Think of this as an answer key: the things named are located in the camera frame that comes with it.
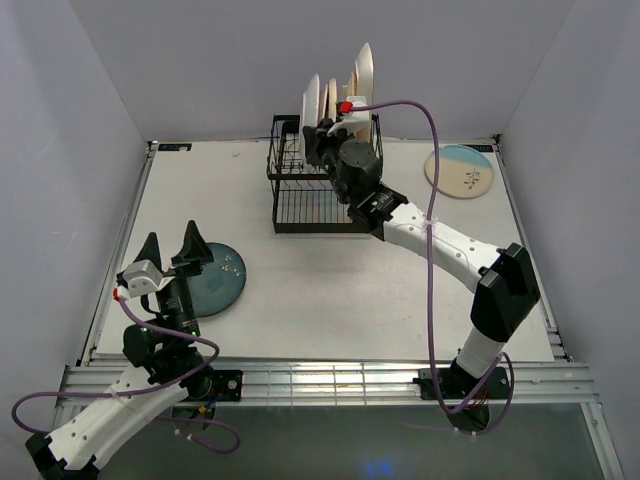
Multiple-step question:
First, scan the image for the woven bamboo square tray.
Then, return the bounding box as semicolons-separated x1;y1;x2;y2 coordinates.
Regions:
342;71;359;101

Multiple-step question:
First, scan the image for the cream pink floral plate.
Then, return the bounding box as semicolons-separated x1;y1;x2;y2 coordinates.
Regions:
324;78;338;121

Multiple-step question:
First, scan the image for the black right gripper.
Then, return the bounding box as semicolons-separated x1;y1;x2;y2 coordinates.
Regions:
306;118;358;205

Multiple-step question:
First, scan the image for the cream plate blue top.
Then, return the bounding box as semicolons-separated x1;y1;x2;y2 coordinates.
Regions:
436;144;494;200

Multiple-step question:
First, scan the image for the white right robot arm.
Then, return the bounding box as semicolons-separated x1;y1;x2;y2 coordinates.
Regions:
301;119;540;397

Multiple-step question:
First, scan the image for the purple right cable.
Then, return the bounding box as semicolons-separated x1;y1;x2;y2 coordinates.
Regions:
359;99;515;437

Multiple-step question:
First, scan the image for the white rectangular plate black rim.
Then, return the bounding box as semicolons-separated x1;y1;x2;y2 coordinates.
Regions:
354;42;376;141

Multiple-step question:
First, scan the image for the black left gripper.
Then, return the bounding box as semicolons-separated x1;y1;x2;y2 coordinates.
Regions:
134;219;214;342

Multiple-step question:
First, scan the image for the black wire dish rack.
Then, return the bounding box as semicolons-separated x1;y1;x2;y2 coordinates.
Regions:
266;115;366;234

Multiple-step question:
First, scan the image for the red plate blue flower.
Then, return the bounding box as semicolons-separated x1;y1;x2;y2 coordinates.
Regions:
299;73;320;166

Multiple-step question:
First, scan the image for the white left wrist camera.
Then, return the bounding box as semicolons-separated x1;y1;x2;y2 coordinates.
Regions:
114;260;172;300

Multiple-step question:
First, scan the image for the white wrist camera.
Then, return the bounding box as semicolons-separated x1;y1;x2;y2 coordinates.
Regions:
327;96;370;136
114;260;172;300

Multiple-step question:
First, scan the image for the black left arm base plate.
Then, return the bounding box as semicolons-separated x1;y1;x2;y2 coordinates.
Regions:
203;369;244;404

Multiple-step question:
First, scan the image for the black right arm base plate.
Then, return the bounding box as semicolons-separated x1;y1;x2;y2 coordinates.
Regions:
413;367;510;401

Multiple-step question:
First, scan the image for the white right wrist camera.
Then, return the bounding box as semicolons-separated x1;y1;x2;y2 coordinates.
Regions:
327;96;370;136

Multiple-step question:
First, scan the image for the white plate green red rim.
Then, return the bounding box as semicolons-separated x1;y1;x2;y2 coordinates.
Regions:
317;84;329;123

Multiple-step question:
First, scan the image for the dark teal round plate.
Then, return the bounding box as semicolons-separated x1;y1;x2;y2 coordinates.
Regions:
188;242;247;318

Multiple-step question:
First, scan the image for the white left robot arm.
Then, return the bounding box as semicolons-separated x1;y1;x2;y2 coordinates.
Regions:
25;221;214;479

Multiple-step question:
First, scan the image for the aluminium front frame rail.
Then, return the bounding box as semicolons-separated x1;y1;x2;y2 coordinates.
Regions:
57;362;601;409

